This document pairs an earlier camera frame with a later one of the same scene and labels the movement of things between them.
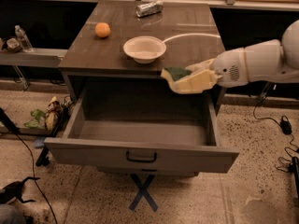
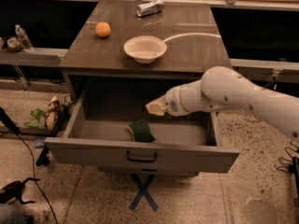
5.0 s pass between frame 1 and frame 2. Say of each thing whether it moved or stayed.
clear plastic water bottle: stayed
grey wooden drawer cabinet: stayed
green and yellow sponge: moved
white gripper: moved
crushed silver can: stayed
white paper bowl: stayed
